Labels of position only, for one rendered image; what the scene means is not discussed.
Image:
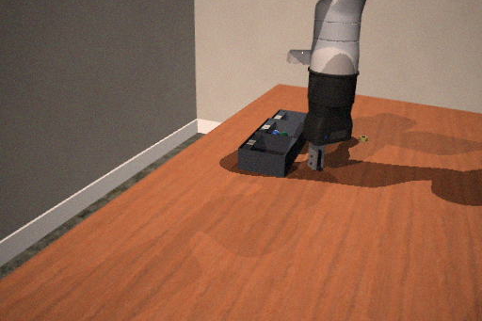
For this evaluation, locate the dark grey rack of three bins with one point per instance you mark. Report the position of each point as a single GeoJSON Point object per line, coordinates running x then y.
{"type": "Point", "coordinates": [271, 154]}

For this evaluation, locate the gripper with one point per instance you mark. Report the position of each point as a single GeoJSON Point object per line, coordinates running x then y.
{"type": "Point", "coordinates": [333, 75]}

